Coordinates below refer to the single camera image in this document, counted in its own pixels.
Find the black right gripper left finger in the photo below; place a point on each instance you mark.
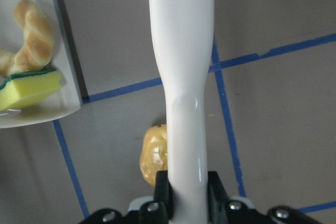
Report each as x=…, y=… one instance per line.
x=159, y=210

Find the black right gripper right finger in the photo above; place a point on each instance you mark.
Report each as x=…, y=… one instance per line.
x=226, y=209

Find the yellow potato-shaped bread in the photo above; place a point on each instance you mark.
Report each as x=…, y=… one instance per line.
x=153, y=157

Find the yellow green sponge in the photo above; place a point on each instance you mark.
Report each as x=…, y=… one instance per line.
x=22, y=90

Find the twisted croissant bread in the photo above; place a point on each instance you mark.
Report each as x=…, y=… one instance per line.
x=39, y=40

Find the beige hand brush black bristles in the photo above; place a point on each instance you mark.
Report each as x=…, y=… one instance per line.
x=182, y=36

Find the beige plastic dustpan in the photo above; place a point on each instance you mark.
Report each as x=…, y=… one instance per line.
x=68, y=99

